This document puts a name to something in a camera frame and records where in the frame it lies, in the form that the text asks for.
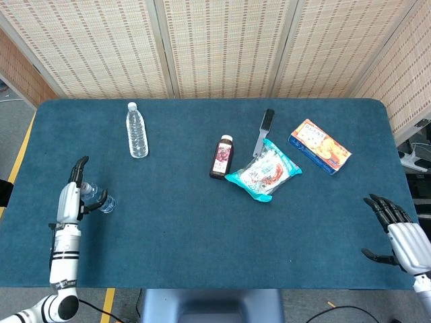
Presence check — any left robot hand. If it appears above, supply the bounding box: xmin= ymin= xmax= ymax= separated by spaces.
xmin=55 ymin=155 xmax=108 ymax=225

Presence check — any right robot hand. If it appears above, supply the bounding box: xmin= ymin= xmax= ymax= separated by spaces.
xmin=361 ymin=193 xmax=431 ymax=276

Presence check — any clear bottle white cap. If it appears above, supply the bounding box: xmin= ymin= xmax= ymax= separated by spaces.
xmin=80 ymin=182 xmax=117 ymax=214

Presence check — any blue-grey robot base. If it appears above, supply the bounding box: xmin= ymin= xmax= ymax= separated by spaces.
xmin=139 ymin=288 xmax=286 ymax=323

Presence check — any ribbed clear water bottle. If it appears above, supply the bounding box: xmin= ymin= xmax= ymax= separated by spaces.
xmin=126 ymin=102 xmax=150 ymax=159

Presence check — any dark juice bottle red label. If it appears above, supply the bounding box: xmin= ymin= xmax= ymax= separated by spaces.
xmin=209 ymin=134 xmax=234 ymax=181

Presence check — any black box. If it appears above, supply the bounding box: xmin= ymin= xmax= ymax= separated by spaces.
xmin=0 ymin=179 xmax=14 ymax=207

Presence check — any teal table cover cloth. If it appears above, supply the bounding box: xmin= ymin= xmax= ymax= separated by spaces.
xmin=0 ymin=98 xmax=420 ymax=290

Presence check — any orange blue cracker box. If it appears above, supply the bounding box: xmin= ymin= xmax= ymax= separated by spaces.
xmin=288 ymin=118 xmax=353 ymax=176

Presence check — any brown woven screen panel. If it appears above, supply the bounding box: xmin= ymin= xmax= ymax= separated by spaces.
xmin=0 ymin=28 xmax=60 ymax=108

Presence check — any beige woven screen panel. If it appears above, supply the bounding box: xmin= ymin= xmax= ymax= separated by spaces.
xmin=154 ymin=0 xmax=299 ymax=100
xmin=350 ymin=0 xmax=431 ymax=144
xmin=0 ymin=0 xmax=174 ymax=100
xmin=271 ymin=0 xmax=420 ymax=99

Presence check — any teal clear snack bag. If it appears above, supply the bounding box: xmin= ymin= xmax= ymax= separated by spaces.
xmin=224 ymin=138 xmax=303 ymax=203

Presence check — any black floor cable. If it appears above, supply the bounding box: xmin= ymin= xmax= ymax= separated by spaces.
xmin=77 ymin=289 xmax=143 ymax=323
xmin=314 ymin=305 xmax=405 ymax=323

